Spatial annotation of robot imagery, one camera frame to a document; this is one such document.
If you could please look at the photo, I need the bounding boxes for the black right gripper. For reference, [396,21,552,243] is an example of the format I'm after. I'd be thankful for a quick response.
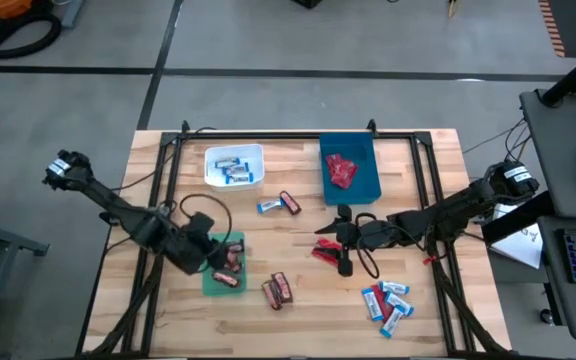
[313,203,385,279]

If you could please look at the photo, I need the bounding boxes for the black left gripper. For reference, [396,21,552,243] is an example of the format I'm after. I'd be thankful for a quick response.
[165,211,227,275]

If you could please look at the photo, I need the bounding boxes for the teal translucent plastic bin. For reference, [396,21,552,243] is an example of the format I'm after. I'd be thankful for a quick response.
[201,230,247,297]

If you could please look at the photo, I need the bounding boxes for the blue plastic bin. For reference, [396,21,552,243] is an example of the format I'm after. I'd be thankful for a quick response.
[318,131,383,207]

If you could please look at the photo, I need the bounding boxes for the white plastic bin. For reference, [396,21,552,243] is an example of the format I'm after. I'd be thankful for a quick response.
[203,143,266,193]

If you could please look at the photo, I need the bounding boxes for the black desk base bar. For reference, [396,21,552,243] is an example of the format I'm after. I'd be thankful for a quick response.
[481,189,555,246]

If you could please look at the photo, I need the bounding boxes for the white paper sheet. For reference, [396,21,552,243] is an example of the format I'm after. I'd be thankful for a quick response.
[488,203,545,270]

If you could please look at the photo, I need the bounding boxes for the grey metal cart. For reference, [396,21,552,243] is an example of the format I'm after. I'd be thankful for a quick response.
[0,199,51,360]

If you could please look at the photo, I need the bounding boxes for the grey power strip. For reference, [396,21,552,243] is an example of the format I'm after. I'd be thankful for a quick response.
[60,0,88,30]

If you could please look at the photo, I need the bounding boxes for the black pole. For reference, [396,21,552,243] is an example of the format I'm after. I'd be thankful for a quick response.
[540,42,576,109]

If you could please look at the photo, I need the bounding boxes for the orange shop vacuum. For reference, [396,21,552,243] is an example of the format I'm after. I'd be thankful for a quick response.
[0,0,57,49]

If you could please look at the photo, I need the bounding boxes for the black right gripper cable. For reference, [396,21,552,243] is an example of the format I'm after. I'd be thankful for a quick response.
[355,212,382,280]

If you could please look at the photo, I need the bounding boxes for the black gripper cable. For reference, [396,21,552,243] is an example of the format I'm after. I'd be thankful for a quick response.
[355,212,382,280]
[178,193,233,274]

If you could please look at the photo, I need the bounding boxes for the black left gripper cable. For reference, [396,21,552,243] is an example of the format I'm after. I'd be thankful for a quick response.
[178,193,233,274]

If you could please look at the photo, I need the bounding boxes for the black aluminium rig frame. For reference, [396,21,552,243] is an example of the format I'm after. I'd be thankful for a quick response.
[75,118,515,359]

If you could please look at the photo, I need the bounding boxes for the black floor cables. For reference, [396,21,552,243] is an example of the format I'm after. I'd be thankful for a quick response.
[461,117,534,174]

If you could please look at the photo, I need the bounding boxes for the black vacuum hose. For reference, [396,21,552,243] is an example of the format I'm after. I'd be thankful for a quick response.
[0,12,63,60]

